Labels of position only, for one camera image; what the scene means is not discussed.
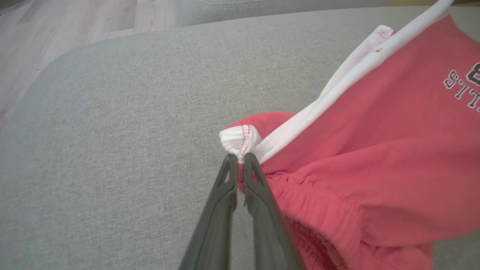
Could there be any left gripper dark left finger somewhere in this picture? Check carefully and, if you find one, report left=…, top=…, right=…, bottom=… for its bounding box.
left=178, top=153, right=239, bottom=270

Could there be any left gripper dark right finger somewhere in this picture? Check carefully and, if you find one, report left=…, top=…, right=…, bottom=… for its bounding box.
left=243, top=152, right=305, bottom=270

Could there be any red basketball shorts white stripe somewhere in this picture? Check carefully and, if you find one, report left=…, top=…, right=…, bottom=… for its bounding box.
left=219, top=0, right=480, bottom=270

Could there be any grey fabric ottoman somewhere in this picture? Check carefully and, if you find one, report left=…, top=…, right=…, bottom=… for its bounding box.
left=0, top=5, right=480, bottom=270

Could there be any large grey sofa seat cushion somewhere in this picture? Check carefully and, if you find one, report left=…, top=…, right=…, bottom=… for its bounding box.
left=175, top=0, right=392, bottom=27

